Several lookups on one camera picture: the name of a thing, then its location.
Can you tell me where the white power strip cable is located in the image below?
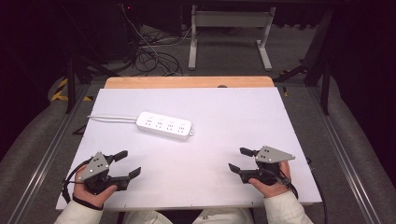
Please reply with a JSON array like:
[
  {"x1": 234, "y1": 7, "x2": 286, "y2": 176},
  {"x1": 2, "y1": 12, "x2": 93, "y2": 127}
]
[{"x1": 87, "y1": 114, "x2": 139, "y2": 123}]

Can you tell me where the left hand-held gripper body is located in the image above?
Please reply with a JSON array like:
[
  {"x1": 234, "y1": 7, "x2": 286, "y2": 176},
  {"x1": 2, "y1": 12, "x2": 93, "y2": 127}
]
[{"x1": 77, "y1": 150, "x2": 131, "y2": 196}]

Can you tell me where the person's right hand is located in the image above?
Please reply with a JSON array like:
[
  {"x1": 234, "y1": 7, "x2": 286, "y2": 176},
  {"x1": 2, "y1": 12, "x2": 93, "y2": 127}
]
[{"x1": 247, "y1": 160, "x2": 292, "y2": 199}]

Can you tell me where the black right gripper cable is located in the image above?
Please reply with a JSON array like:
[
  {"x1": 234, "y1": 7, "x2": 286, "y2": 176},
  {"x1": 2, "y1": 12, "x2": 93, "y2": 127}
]
[{"x1": 277, "y1": 157, "x2": 329, "y2": 224}]

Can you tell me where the black floor cable tangle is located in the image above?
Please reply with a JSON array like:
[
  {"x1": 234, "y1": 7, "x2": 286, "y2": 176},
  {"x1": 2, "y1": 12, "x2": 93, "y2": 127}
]
[{"x1": 133, "y1": 27, "x2": 185, "y2": 77}]

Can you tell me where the white power strip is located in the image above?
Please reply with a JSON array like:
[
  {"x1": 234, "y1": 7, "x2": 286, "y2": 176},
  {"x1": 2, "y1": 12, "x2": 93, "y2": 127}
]
[{"x1": 135, "y1": 111, "x2": 195, "y2": 142}]

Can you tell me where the white board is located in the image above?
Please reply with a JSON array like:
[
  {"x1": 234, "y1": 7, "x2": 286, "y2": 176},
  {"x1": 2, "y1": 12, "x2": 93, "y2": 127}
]
[{"x1": 55, "y1": 86, "x2": 323, "y2": 212}]

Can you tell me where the aluminium rail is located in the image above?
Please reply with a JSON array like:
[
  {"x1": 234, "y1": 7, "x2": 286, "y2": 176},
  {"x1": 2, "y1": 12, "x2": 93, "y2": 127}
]
[
  {"x1": 306, "y1": 87, "x2": 383, "y2": 224},
  {"x1": 6, "y1": 83, "x2": 92, "y2": 224}
]

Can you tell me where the black metal stand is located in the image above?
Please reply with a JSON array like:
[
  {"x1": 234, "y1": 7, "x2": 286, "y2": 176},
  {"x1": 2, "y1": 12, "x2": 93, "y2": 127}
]
[
  {"x1": 273, "y1": 8, "x2": 336, "y2": 117},
  {"x1": 61, "y1": 52, "x2": 123, "y2": 115}
]

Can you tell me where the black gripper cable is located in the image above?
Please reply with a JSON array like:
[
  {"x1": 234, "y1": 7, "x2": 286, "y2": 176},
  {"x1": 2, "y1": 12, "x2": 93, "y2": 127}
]
[
  {"x1": 61, "y1": 156, "x2": 95, "y2": 205},
  {"x1": 277, "y1": 157, "x2": 329, "y2": 224}
]

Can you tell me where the white metal desk frame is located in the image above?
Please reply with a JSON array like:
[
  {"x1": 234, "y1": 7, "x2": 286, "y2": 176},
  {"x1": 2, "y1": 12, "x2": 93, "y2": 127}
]
[{"x1": 188, "y1": 4, "x2": 277, "y2": 72}]

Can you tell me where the yellow black hazard tape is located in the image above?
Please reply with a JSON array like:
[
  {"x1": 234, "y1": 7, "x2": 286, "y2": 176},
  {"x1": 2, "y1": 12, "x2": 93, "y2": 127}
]
[{"x1": 50, "y1": 77, "x2": 94, "y2": 103}]

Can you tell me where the white floor cable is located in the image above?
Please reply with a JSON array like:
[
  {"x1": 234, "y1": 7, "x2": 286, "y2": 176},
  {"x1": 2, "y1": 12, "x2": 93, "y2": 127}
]
[{"x1": 122, "y1": 4, "x2": 194, "y2": 62}]

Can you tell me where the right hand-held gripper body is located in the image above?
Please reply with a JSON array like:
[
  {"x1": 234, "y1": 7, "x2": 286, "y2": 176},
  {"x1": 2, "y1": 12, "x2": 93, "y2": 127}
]
[{"x1": 240, "y1": 145, "x2": 296, "y2": 187}]

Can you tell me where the person's left hand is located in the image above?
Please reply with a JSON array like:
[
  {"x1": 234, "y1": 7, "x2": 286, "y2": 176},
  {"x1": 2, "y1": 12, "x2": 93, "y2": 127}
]
[{"x1": 73, "y1": 164, "x2": 120, "y2": 209}]

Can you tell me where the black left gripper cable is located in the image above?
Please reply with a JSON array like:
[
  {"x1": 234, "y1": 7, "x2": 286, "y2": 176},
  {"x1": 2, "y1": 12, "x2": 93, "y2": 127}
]
[{"x1": 61, "y1": 156, "x2": 95, "y2": 205}]

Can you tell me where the person's left leg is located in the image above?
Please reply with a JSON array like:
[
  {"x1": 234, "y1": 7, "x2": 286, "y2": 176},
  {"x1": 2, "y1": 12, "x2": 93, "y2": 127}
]
[{"x1": 121, "y1": 210, "x2": 174, "y2": 224}]

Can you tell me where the person's leg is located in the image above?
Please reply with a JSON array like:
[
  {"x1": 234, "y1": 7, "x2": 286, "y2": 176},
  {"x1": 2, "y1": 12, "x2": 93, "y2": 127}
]
[
  {"x1": 121, "y1": 210, "x2": 174, "y2": 224},
  {"x1": 191, "y1": 207, "x2": 255, "y2": 224}
]

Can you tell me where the person's right leg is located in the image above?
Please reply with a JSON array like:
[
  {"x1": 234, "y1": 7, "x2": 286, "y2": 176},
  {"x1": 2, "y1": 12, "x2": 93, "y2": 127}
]
[{"x1": 191, "y1": 207, "x2": 255, "y2": 224}]

